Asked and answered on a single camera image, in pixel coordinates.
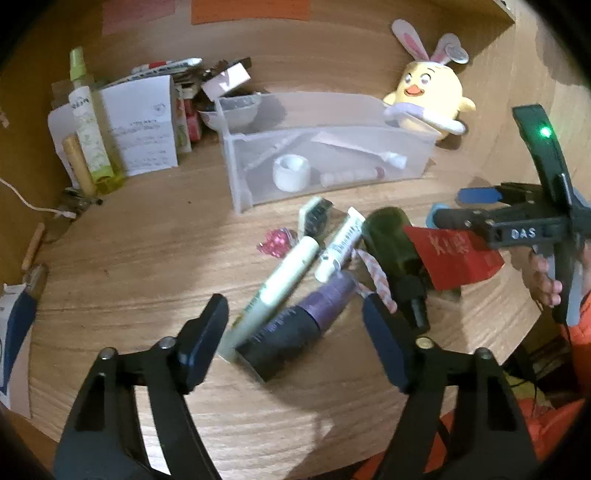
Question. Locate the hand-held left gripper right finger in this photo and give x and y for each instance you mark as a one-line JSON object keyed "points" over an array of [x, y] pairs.
{"points": [[383, 344]]}

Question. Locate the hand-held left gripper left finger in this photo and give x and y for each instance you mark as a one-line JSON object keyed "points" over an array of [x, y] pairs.
{"points": [[203, 344]]}

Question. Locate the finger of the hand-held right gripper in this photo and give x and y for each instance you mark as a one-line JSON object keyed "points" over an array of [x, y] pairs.
{"points": [[478, 196], [461, 219]]}

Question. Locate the red packet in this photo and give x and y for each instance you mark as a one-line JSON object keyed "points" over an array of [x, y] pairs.
{"points": [[457, 263]]}

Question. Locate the green glass bottle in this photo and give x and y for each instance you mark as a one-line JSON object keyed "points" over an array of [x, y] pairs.
{"points": [[388, 244]]}

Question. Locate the purple black bottle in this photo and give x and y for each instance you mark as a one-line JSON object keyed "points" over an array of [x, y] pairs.
{"points": [[286, 337]]}

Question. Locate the long white green tube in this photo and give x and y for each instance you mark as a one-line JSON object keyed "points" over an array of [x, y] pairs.
{"points": [[277, 286]]}

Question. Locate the white ointment tube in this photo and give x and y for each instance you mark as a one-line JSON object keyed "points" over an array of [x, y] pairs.
{"points": [[339, 244]]}

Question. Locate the small white black brush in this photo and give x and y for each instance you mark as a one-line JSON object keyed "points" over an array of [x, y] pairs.
{"points": [[314, 217]]}

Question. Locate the clear plastic bin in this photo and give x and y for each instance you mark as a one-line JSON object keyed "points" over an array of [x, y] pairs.
{"points": [[258, 184]]}

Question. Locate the person's right hand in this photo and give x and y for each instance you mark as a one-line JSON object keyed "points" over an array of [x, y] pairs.
{"points": [[542, 281]]}

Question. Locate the pink lip balm tube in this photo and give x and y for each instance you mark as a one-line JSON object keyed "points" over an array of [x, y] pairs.
{"points": [[351, 177]]}

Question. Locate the yellow chick plush toy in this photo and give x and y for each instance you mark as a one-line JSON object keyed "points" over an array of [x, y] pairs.
{"points": [[429, 87]]}

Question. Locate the white cream tube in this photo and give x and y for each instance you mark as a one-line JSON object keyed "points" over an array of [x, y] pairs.
{"points": [[360, 147]]}

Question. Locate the white tape roll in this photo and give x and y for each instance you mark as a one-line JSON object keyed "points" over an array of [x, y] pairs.
{"points": [[291, 175]]}

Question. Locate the metal cylinder lighter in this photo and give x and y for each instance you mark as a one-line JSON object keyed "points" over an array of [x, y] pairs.
{"points": [[37, 279]]}

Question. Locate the yellow clear bottle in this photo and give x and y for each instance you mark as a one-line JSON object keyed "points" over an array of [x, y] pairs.
{"points": [[111, 183]]}

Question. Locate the blue white box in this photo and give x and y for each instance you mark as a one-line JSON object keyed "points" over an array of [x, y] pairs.
{"points": [[16, 332]]}

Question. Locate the small metal clip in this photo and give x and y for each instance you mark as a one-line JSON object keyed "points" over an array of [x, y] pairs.
{"points": [[81, 201]]}

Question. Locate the person's orange clothing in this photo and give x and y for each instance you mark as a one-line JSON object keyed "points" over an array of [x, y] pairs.
{"points": [[554, 424]]}

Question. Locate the thin clear plastic stick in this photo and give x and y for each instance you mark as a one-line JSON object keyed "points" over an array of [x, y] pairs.
{"points": [[270, 153]]}

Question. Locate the stack of books and papers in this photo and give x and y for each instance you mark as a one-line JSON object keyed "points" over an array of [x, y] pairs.
{"points": [[189, 124]]}

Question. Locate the beige stick tube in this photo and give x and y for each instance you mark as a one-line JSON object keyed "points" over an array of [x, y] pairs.
{"points": [[78, 161]]}

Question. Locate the white paper box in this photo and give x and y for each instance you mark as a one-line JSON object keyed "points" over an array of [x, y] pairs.
{"points": [[143, 129]]}

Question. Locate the clear glass bowl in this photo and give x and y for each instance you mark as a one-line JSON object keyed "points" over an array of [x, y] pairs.
{"points": [[231, 117]]}

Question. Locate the green white spray bottle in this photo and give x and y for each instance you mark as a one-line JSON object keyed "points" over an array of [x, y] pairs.
{"points": [[90, 129]]}

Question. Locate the white carton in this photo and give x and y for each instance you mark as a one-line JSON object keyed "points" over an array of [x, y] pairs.
{"points": [[60, 134]]}

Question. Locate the small white pink box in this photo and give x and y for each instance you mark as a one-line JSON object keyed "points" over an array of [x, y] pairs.
{"points": [[226, 81]]}

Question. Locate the white red tube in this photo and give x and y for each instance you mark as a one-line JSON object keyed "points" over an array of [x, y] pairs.
{"points": [[166, 66]]}

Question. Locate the orange paper sheet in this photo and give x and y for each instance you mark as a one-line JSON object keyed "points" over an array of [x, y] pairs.
{"points": [[249, 11]]}

